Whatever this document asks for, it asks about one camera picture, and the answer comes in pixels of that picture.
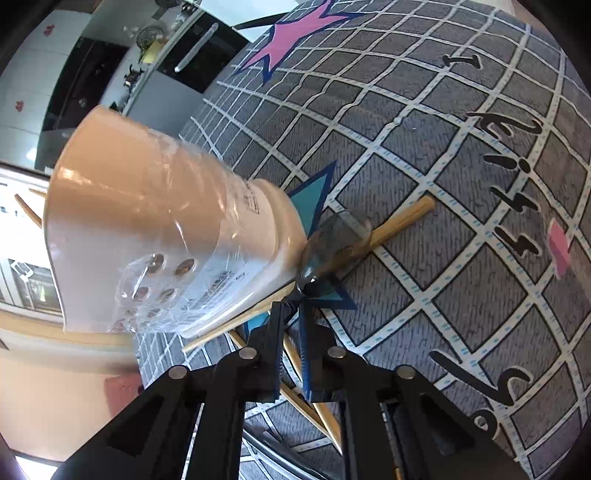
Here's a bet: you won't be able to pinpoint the grey kitchen base cabinet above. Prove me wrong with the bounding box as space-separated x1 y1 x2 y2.
124 69 204 134

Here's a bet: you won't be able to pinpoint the black built-in oven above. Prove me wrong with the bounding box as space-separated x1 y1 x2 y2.
157 9 250 93

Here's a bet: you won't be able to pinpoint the black range hood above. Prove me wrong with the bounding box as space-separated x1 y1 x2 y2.
44 37 127 134

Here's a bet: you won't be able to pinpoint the grey checked tablecloth with stars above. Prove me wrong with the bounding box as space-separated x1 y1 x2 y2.
134 0 591 480

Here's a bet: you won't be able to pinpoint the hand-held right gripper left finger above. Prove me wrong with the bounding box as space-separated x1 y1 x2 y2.
51 301 289 480

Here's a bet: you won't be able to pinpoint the beige utensil holder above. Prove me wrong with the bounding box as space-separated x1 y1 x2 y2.
43 105 309 337

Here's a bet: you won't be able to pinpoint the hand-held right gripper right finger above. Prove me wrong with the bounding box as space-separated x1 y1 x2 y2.
295 295 532 480

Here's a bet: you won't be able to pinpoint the white refrigerator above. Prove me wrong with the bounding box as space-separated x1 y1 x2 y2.
182 0 301 44

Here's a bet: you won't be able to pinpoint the white wall cabinets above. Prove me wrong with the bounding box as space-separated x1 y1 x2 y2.
0 9 93 167

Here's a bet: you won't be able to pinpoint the metal spoon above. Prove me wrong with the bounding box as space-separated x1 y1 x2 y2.
295 215 372 296

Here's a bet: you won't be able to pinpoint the sliding glass door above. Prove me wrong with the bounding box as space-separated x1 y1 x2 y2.
0 161 65 319

